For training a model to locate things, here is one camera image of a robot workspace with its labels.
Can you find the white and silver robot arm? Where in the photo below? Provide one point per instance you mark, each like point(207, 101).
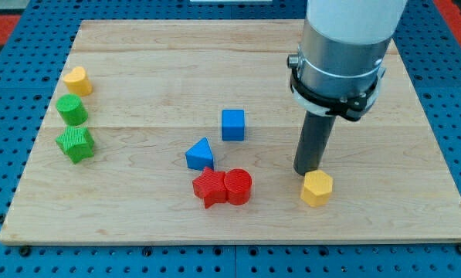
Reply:
point(337, 69)

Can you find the yellow hexagon block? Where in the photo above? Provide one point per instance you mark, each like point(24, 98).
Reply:
point(317, 188)

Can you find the yellow heart block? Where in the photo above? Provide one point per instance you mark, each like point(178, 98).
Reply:
point(77, 82)

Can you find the blue cube block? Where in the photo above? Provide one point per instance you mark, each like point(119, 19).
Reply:
point(233, 125)

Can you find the blue triangle block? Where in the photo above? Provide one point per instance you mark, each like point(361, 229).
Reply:
point(200, 156)

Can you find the red cylinder block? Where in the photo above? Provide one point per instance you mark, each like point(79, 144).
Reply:
point(238, 184)

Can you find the red star block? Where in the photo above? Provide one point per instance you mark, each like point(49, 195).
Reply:
point(209, 186)

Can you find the light wooden board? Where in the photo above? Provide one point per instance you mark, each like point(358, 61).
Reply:
point(160, 86)

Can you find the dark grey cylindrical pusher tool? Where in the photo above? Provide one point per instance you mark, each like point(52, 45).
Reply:
point(313, 140)

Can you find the green star block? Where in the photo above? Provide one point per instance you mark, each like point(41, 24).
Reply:
point(76, 143)

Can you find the green cylinder block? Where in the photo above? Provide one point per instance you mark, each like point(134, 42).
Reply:
point(71, 109)

